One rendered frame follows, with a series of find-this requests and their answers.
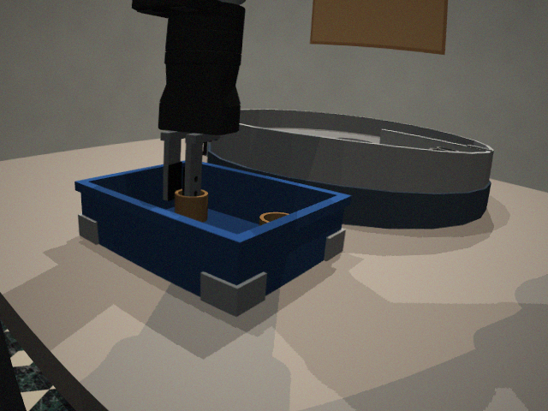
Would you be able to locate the blue plastic crate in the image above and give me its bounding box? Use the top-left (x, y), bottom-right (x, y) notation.
top-left (74, 162), bottom-right (352, 317)

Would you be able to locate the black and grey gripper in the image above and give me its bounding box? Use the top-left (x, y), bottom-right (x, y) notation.
top-left (132, 0), bottom-right (246, 201)

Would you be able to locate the bronze bushing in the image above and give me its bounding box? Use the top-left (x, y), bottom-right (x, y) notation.
top-left (175, 189), bottom-right (208, 223)
top-left (259, 212), bottom-right (289, 226)

